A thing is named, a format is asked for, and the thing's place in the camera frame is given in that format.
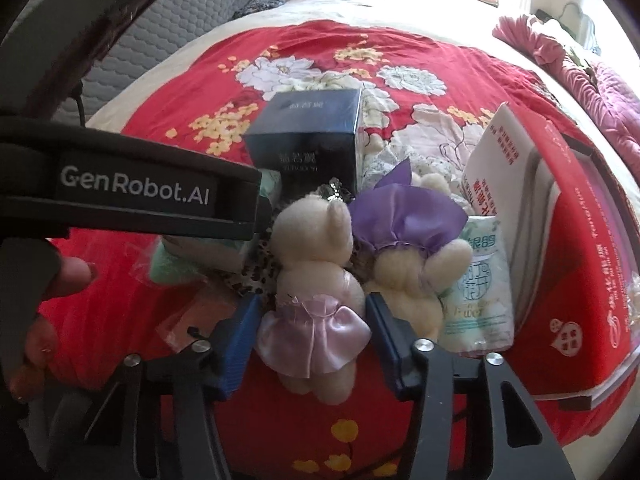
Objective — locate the mint green tissue packet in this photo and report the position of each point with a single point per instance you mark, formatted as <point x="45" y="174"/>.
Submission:
<point x="180" y="260"/>

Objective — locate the bear plush purple hat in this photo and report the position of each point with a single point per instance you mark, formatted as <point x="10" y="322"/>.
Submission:
<point x="412" y="233"/>

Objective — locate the red tissue pack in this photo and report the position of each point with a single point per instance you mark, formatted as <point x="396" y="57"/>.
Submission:
<point x="523" y="173"/>

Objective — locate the green white tissue packet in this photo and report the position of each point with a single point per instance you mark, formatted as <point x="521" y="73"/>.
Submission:
<point x="478" y="309"/>

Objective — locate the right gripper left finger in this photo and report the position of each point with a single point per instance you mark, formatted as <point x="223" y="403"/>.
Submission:
<point x="231" y="345"/>

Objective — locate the clear plastic bagged plush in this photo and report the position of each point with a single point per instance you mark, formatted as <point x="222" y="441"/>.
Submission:
<point x="633" y="302"/>

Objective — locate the grey quilted headboard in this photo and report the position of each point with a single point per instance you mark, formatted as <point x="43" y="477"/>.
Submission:
<point x="157" y="33"/>

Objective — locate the pink quilted comforter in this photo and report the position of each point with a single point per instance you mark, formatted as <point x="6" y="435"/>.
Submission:
<point x="604" y="96"/>

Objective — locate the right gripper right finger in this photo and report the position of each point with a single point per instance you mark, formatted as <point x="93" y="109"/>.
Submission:
<point x="393" y="340"/>

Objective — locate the leopard print cloth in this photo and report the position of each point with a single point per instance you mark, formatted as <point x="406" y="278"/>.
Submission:
<point x="258" y="275"/>

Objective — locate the dark blue square box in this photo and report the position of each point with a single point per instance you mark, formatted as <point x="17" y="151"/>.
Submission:
<point x="310" y="138"/>

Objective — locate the person's left hand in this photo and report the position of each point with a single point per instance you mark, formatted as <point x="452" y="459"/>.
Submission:
<point x="27" y="381"/>

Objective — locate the bear plush pink dress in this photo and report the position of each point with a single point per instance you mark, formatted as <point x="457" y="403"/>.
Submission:
<point x="314" y="334"/>

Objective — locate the red floral blanket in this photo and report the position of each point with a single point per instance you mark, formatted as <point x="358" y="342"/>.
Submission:
<point x="446" y="155"/>

